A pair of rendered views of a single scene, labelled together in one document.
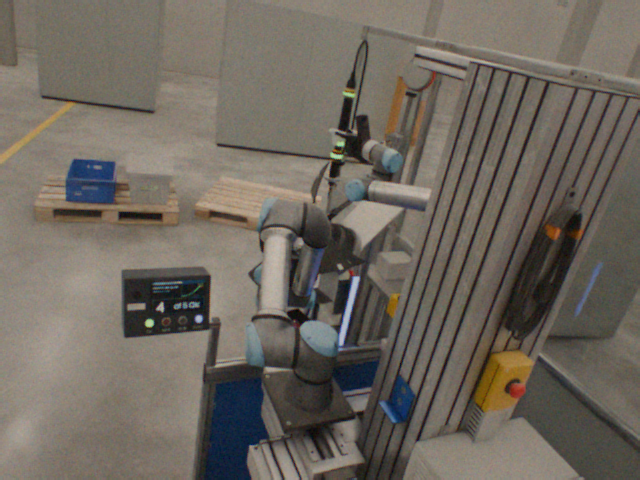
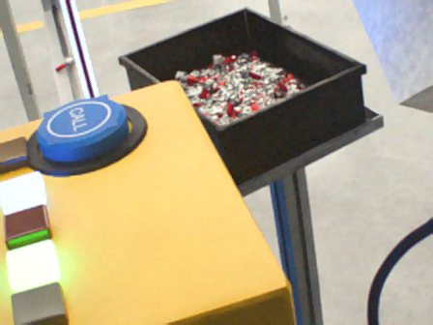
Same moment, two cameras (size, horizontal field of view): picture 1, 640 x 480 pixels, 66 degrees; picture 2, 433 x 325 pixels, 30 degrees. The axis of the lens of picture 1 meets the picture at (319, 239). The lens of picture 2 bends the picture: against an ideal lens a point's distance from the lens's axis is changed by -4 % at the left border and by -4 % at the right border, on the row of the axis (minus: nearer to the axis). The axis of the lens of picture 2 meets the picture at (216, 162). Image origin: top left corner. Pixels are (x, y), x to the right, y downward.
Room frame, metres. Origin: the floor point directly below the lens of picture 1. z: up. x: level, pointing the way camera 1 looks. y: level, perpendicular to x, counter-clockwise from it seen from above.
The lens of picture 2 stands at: (1.92, -0.66, 1.24)
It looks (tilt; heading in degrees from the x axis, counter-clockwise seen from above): 33 degrees down; 109
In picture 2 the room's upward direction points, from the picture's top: 11 degrees counter-clockwise
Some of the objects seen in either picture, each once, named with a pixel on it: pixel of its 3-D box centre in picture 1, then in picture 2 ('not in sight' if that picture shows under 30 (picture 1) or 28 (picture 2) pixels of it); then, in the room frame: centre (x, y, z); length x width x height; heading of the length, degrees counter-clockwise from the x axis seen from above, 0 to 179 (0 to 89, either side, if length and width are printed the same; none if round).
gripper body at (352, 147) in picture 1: (359, 146); not in sight; (1.87, -0.08, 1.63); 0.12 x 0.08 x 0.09; 38
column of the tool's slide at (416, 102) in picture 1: (374, 247); not in sight; (2.61, -0.32, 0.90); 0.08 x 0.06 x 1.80; 63
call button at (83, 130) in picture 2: not in sight; (82, 132); (1.77, -0.39, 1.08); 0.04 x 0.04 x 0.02
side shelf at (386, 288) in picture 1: (392, 282); not in sight; (2.33, -0.43, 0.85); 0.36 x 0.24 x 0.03; 28
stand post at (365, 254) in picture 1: (345, 325); not in sight; (2.24, -0.23, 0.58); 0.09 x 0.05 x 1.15; 28
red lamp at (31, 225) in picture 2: not in sight; (26, 227); (1.77, -0.45, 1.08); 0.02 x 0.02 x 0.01; 28
